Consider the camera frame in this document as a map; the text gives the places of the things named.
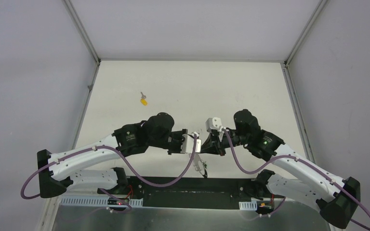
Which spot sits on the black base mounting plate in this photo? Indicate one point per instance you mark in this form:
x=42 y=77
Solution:
x=198 y=193

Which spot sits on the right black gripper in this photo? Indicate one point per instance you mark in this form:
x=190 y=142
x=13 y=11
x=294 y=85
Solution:
x=213 y=145

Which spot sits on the white slotted cable duct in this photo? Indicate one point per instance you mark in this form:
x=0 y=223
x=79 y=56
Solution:
x=90 y=201

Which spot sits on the key with yellow tag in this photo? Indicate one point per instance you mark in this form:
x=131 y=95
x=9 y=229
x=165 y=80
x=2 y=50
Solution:
x=143 y=99

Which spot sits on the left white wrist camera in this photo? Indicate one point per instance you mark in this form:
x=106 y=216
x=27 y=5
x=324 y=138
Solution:
x=188 y=144

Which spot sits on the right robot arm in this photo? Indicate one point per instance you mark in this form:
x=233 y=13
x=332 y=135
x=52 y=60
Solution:
x=333 y=197

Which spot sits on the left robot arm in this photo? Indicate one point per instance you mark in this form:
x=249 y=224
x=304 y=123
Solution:
x=60 y=172

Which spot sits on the perforated metal ring plate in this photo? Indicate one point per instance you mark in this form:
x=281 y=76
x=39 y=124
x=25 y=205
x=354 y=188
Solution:
x=200 y=166

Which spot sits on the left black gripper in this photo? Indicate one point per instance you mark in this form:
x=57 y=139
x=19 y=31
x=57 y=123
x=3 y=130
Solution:
x=177 y=142

